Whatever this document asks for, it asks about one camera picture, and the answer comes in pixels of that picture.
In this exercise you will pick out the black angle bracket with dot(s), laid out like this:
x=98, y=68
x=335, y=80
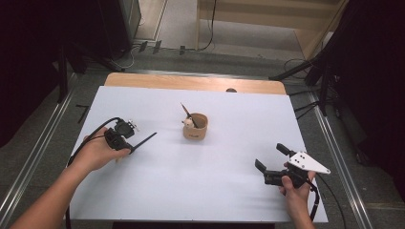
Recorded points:
x=83, y=113

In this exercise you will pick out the black curtain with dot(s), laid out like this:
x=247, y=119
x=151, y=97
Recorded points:
x=28, y=47
x=372, y=79

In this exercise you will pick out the black stand post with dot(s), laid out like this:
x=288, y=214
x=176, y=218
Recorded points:
x=62, y=76

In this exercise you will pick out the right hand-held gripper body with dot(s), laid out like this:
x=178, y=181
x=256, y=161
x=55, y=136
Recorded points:
x=301, y=163

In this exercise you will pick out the dark table grommet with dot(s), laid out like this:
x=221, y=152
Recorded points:
x=231, y=90

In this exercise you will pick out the wooden table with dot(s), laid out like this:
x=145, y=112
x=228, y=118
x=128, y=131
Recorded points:
x=191, y=82

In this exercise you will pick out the dark cabinet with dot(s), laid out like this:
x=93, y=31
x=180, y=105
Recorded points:
x=119, y=25

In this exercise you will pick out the person's right hand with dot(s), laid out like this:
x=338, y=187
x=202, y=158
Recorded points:
x=297, y=194

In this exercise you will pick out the wooden cup with animal figure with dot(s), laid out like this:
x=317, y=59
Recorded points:
x=196, y=132

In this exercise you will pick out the white table mat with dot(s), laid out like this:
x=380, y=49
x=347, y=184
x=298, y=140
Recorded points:
x=191, y=178

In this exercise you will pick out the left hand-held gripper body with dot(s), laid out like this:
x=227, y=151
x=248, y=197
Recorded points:
x=119, y=136

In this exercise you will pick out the black stand legs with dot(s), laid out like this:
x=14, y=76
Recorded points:
x=297, y=68

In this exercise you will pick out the metal floor rail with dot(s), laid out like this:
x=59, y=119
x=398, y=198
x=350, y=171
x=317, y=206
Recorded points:
x=337, y=152
x=35, y=149

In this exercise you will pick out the person's left hand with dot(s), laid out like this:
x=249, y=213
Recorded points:
x=95, y=154

